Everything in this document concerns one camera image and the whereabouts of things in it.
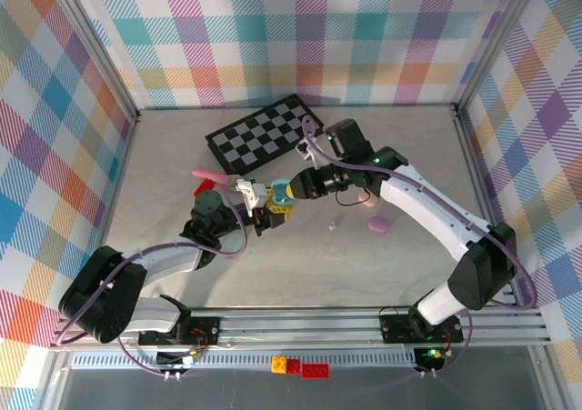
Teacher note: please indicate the pink earbud charging case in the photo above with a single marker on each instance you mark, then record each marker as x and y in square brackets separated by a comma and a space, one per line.
[366, 201]

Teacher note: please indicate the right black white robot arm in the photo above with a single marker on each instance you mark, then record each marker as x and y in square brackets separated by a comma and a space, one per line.
[423, 205]

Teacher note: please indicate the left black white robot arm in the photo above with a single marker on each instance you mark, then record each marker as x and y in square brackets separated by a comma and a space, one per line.
[173, 257]

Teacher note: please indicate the red plastic building brick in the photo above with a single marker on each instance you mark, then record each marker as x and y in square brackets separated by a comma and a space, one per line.
[202, 187]

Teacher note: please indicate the pink toy microphone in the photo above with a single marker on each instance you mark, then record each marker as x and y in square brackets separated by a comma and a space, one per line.
[209, 175]

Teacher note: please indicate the small pale earbud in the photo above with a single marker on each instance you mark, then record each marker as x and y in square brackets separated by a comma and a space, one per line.
[334, 224]

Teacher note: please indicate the black grey folding chessboard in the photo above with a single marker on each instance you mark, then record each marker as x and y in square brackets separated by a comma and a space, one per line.
[266, 133]

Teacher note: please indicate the yellow building brick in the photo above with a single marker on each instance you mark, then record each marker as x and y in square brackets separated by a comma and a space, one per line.
[278, 364]

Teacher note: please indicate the dark red building brick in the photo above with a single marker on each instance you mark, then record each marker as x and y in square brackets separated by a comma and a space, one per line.
[294, 366]

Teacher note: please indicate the long red building brick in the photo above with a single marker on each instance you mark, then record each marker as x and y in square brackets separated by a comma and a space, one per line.
[315, 371]

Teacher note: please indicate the aluminium frame side rail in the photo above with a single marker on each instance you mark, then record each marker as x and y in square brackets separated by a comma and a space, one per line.
[115, 201]
[479, 173]

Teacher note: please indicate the aluminium mounting rail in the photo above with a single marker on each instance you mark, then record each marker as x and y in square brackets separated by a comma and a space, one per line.
[295, 326]

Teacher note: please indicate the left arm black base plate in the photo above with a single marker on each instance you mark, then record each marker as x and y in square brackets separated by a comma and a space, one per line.
[204, 326]

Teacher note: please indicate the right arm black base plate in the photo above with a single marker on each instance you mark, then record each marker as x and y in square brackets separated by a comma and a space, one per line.
[395, 328]

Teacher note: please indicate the aluminium frame corner post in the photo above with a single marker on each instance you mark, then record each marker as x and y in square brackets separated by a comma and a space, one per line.
[103, 46]
[495, 42]

